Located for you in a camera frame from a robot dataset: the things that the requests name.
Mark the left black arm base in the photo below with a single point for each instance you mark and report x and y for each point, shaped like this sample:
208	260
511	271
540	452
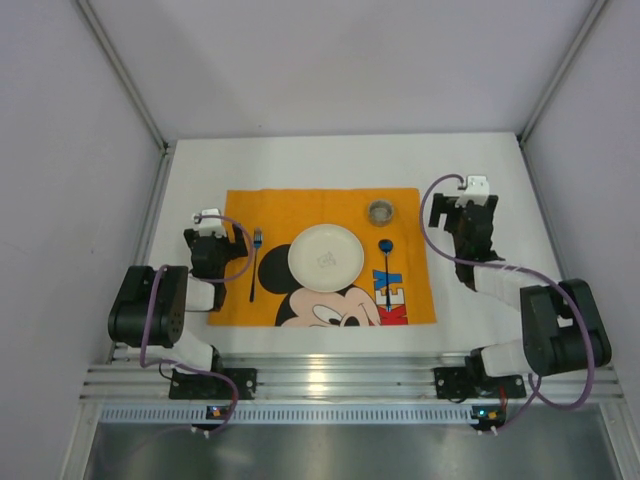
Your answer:
200	387

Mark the orange Mickey placemat cloth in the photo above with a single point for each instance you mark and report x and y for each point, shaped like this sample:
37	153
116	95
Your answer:
393	288

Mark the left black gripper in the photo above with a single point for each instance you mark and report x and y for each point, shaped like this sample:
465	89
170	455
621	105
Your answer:
213	240

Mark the blue fork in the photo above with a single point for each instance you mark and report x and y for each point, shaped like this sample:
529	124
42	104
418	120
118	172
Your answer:
257	243

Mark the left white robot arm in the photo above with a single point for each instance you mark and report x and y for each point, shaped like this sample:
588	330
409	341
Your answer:
149	310

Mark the white round plate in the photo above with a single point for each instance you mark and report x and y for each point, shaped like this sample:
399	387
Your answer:
326	258

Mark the slotted grey cable duct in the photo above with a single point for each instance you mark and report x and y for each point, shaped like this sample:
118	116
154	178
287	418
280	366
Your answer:
300	414

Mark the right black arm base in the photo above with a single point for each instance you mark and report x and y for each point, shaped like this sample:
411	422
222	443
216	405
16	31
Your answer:
457	385

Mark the blue spoon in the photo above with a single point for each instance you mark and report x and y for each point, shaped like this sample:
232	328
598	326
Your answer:
386	247

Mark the aluminium mounting rail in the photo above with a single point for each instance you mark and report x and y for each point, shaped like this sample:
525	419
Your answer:
313	377

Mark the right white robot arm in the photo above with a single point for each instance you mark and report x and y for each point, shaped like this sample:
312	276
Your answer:
561	329

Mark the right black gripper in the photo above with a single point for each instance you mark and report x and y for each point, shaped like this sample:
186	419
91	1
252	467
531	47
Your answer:
465	209

